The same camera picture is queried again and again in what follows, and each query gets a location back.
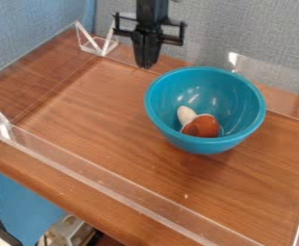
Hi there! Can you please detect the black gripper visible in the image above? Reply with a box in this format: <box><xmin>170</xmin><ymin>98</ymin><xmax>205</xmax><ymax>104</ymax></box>
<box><xmin>113</xmin><ymin>0</ymin><xmax>185</xmax><ymax>68</ymax></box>

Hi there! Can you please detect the brown toy mushroom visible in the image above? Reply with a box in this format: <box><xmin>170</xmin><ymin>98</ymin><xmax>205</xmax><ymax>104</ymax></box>
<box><xmin>177</xmin><ymin>106</ymin><xmax>218</xmax><ymax>137</ymax></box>

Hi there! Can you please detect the blue plastic bowl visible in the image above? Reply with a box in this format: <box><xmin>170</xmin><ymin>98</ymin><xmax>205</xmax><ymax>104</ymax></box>
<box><xmin>144</xmin><ymin>66</ymin><xmax>267</xmax><ymax>155</ymax></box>

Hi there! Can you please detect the clear acrylic front barrier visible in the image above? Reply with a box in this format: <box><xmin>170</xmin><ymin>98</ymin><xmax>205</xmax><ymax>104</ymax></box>
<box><xmin>0</xmin><ymin>111</ymin><xmax>263</xmax><ymax>246</ymax></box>

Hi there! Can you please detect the white object under table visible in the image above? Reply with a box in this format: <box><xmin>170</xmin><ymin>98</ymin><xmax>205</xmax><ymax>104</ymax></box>
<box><xmin>35</xmin><ymin>214</ymin><xmax>96</xmax><ymax>246</ymax></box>

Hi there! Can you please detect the clear acrylic corner bracket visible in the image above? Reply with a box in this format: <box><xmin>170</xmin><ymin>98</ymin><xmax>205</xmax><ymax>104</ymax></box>
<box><xmin>74</xmin><ymin>21</ymin><xmax>117</xmax><ymax>57</ymax></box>

